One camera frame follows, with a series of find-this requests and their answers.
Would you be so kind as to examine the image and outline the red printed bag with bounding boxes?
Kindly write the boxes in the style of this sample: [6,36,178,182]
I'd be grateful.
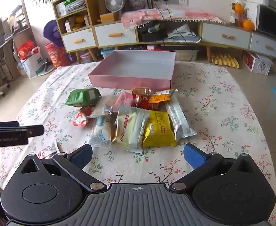
[45,42,71,69]

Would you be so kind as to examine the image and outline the clear pastry packet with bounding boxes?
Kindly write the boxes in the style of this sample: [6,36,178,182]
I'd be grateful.
[90,95,120,118]

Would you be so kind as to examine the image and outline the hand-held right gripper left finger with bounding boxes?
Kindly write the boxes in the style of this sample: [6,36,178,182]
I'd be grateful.
[20,144,108,193]

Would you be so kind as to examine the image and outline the orange wooden box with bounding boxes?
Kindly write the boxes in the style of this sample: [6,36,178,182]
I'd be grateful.
[100,12,119,23]

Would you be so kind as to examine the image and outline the yellow egg tray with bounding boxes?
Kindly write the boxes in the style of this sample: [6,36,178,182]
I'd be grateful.
[211,51,240,69]

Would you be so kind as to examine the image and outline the clear red snack packet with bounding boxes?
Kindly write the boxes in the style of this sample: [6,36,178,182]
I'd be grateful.
[38,141,61,160]

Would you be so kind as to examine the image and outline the pink cardboard box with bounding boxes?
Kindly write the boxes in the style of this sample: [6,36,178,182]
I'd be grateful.
[88,50,177,89]

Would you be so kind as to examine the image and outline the wall power outlets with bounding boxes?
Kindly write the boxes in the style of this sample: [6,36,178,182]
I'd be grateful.
[154,0,188,5]

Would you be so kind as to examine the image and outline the pink floral cloth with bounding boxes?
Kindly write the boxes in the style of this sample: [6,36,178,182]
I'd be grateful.
[121,9,226,31]

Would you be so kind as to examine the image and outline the wooden desk with shelves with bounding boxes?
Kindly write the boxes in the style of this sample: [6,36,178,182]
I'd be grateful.
[0,0,38,80]

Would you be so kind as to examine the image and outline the pink snack packet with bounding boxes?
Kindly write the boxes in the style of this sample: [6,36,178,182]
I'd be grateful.
[111,92,136,113]

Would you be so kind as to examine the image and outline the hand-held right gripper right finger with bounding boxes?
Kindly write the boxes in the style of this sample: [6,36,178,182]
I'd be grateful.
[168,142,259,192]

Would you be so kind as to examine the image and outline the orange fruit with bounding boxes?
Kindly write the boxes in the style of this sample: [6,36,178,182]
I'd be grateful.
[243,19,255,31]
[232,2,244,14]

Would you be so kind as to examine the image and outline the black storage bin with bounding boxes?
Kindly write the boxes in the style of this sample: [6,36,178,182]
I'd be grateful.
[137,21,168,43]

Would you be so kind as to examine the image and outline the clear bin with pink contents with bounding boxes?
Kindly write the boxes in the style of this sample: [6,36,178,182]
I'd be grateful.
[80,52,94,64]

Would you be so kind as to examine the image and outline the white drawer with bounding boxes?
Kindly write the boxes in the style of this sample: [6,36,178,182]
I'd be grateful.
[202,23,251,50]
[249,33,276,60]
[62,28,97,53]
[94,22,138,47]

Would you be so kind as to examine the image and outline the small red white snack packet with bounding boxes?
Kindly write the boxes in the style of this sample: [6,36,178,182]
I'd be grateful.
[73,107,94,127]

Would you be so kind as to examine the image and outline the white paper bag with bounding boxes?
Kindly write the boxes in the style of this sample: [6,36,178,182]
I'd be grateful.
[20,52,44,78]

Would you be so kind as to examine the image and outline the pile of papers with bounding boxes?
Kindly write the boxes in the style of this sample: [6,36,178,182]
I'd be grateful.
[167,24,202,43]

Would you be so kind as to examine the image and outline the clear bin with blue lid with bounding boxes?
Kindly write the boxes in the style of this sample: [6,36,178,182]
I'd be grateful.
[100,48,116,59]

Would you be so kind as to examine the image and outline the floral tablecloth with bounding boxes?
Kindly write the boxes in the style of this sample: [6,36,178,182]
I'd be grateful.
[0,61,276,226]

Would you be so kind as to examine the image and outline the red gift bag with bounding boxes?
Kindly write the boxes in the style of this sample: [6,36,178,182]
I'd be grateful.
[18,40,38,60]

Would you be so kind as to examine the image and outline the stack of papers and bags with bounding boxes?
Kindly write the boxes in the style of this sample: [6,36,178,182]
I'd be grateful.
[56,0,86,15]

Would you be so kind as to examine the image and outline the purple hat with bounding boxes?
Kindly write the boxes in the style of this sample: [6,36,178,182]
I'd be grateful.
[43,20,63,46]

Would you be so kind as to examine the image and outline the red toast snack packet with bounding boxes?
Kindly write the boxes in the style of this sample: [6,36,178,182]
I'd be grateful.
[132,87,161,111]

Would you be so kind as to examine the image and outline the yellow fruit on shelf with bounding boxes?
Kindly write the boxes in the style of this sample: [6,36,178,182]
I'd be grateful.
[73,16,84,30]

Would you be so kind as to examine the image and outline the green snack packet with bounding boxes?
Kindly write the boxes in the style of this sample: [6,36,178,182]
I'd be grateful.
[61,88,101,107]

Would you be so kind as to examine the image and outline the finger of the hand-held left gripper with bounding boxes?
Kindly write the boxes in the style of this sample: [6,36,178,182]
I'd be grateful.
[18,124,45,138]

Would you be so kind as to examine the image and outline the blue white bread packet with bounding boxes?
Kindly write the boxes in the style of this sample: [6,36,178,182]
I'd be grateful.
[88,116,118,148]

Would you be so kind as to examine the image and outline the cream yellow snack packet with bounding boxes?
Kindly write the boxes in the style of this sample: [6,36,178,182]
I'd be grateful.
[111,104,151,155]

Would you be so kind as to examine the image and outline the orange snack packet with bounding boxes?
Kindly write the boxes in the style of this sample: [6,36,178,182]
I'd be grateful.
[149,89,178,104]

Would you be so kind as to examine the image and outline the white decorative box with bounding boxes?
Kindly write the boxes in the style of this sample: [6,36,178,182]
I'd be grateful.
[243,51,273,76]

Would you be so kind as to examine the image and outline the wooden shelf cabinet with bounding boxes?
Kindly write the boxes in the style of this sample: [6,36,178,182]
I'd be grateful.
[52,0,101,64]

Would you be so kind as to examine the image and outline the silver snack packet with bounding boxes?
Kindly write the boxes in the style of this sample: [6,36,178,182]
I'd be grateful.
[165,96,197,142]

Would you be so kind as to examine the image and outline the black cable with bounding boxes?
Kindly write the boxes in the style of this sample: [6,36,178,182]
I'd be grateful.
[154,0,199,62]

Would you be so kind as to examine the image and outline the wooden TV cabinet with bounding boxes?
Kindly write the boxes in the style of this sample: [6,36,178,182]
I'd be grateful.
[94,16,276,63]

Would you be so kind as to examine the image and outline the black microwave oven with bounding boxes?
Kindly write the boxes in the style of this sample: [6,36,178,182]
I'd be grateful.
[256,3,276,40]

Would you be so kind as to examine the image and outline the clear bin with yellow contents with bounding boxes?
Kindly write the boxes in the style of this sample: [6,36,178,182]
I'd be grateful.
[176,49,198,62]

